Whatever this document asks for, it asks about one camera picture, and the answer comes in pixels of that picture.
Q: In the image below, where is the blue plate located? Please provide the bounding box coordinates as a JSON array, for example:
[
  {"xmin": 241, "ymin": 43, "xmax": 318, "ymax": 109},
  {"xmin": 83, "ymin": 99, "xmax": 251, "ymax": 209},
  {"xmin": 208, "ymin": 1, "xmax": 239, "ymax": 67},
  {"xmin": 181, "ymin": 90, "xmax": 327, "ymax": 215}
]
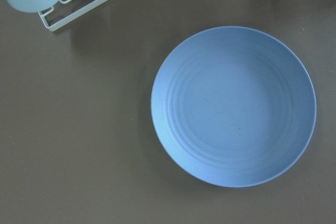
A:
[{"xmin": 151, "ymin": 26, "xmax": 317, "ymax": 188}]

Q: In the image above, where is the white cup rack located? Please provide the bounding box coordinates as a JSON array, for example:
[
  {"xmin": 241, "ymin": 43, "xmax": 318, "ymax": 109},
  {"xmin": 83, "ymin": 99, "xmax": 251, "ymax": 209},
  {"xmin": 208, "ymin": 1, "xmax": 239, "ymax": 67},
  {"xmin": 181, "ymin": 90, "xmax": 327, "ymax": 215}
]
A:
[{"xmin": 38, "ymin": 0, "xmax": 161, "ymax": 33}]

